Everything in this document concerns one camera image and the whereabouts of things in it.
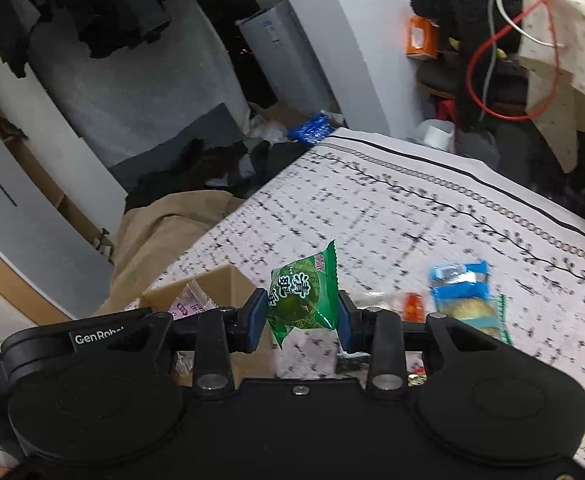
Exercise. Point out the pink white snack packet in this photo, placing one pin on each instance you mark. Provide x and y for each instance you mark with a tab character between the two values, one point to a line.
192	302

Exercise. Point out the red orange snack packet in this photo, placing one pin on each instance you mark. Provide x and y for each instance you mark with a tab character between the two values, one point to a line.
413	306

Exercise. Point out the cream dotted tablecloth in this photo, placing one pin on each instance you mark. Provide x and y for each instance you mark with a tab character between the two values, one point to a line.
582	50

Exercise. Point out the orange box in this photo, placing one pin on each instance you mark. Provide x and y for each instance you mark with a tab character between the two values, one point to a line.
422	45

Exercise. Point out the white wooden shelf unit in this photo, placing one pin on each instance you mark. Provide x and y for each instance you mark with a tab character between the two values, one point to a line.
37	160

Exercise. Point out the white cup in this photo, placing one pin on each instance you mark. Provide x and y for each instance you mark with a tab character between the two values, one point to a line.
440	135

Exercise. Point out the green edged snack packet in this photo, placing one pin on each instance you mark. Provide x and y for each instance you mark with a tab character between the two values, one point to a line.
503	320

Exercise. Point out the blue printed packet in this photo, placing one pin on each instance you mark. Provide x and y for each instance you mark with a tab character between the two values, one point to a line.
312	129

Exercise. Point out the blue snack packet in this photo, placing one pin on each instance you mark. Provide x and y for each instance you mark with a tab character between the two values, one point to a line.
465	290

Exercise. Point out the hanging dark clothes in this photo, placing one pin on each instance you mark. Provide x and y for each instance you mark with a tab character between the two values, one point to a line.
107	5

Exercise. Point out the flat cardboard sheet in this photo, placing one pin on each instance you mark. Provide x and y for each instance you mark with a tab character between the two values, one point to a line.
282	112

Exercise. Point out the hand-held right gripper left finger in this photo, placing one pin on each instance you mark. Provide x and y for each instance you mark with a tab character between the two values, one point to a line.
257	320

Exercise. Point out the pile of dark clothes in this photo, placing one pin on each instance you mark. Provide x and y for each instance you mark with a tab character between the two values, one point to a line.
192	175

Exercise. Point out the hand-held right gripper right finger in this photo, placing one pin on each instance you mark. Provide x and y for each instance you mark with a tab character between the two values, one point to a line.
345	327

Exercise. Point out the white plastic bag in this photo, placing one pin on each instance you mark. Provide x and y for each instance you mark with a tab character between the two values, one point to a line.
267	130

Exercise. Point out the brown round stool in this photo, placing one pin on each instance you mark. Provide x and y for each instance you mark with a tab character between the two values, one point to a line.
435	82

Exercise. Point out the white patterned bed sheet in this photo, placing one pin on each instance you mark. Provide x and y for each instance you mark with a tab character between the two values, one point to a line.
422	210

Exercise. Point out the black fluffy garment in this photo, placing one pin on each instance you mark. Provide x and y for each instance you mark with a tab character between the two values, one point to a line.
452	5

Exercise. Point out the white standing appliance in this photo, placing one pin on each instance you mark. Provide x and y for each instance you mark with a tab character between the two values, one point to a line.
282	45

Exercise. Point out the cardboard box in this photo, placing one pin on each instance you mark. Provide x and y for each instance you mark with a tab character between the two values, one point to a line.
227	285

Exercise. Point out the tan cloth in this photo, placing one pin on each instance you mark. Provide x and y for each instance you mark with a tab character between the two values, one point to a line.
172	240

